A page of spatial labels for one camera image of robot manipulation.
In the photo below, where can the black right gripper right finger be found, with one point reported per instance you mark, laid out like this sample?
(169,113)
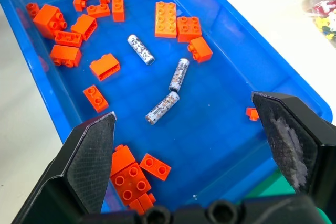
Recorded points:
(296,134)

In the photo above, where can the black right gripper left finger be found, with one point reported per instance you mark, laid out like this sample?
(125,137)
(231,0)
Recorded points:
(84,161)

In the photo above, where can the green toy brick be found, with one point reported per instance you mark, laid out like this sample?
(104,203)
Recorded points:
(273,186)

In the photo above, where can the blue plastic bin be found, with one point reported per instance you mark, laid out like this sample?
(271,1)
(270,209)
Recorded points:
(210,119)

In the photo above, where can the white printed AA battery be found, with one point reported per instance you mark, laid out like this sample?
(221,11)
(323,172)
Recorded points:
(141,49)
(162,108)
(179,74)

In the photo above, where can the clear bag of small toys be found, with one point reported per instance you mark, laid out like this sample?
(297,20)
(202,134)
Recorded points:
(324,16)

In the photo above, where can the orange plastic 2x2 building brick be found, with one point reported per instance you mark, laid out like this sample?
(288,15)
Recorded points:
(48,20)

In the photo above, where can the light orange 2x4 plastic brick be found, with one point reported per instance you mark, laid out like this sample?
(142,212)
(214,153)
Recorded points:
(165,19)

